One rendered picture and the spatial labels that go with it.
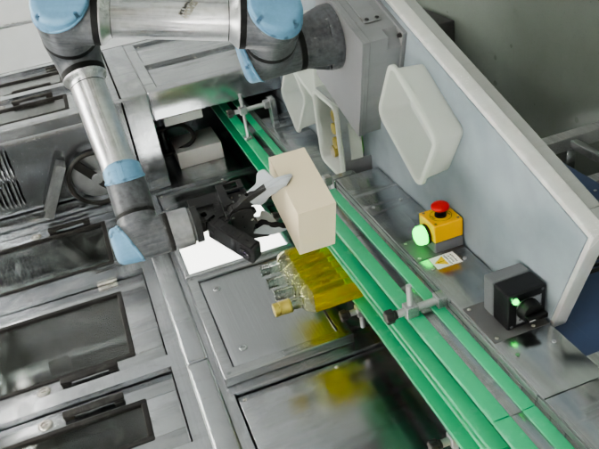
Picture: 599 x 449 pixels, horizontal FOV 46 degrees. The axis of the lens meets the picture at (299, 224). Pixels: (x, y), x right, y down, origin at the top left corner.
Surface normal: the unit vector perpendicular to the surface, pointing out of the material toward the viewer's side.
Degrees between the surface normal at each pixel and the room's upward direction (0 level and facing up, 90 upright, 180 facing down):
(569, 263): 0
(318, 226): 90
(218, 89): 90
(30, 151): 90
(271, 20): 97
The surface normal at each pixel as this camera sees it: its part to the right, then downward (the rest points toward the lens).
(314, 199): -0.03, -0.65
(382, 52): 0.36, 0.70
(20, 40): 0.33, 0.45
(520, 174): -0.93, 0.29
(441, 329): -0.14, -0.85
